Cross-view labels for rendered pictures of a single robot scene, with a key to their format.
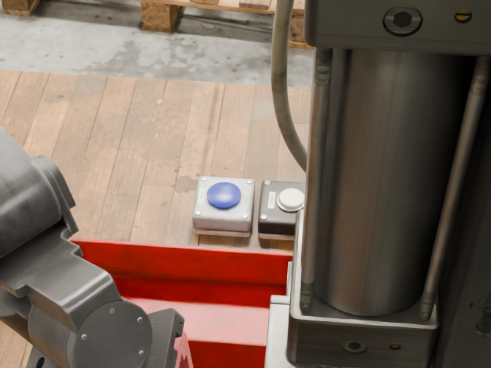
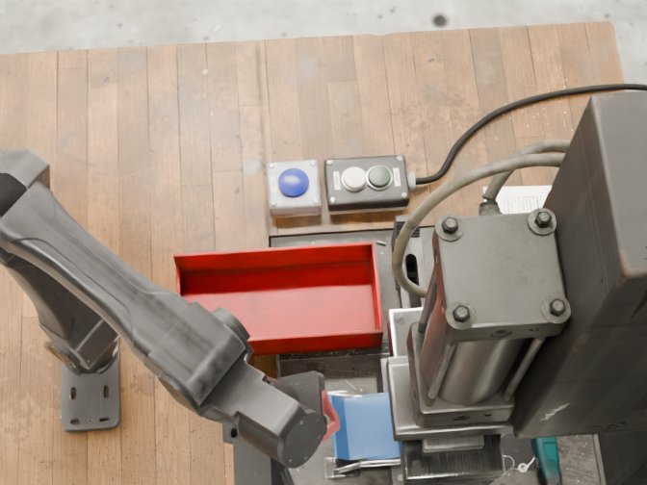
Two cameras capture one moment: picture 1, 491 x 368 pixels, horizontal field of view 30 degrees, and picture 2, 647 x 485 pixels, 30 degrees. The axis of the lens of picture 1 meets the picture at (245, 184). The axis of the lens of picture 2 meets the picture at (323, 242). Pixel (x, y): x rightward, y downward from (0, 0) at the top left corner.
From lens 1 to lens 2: 0.63 m
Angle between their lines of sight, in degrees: 21
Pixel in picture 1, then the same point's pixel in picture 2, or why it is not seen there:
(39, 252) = (234, 378)
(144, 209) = (219, 199)
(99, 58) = not seen: outside the picture
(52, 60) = not seen: outside the picture
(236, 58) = not seen: outside the picture
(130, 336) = (312, 430)
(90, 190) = (166, 185)
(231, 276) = (314, 261)
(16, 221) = (221, 369)
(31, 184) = (227, 342)
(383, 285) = (481, 395)
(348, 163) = (463, 361)
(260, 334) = (348, 311)
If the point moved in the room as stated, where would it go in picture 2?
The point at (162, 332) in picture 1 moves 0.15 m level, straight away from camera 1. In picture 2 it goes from (311, 392) to (265, 261)
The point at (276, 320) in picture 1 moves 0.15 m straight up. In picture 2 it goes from (395, 377) to (407, 328)
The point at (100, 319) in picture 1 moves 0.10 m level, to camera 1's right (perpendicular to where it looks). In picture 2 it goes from (296, 429) to (403, 412)
